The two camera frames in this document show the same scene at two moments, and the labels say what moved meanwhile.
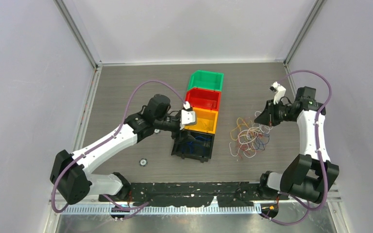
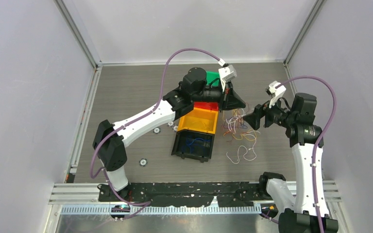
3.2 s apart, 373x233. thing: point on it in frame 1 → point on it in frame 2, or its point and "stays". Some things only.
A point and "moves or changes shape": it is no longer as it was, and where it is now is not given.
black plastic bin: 194,144 stays
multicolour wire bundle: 251,137 moves or changes shape
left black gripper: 179,138 → 230,100
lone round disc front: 143,162 stays
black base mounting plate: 227,194 stays
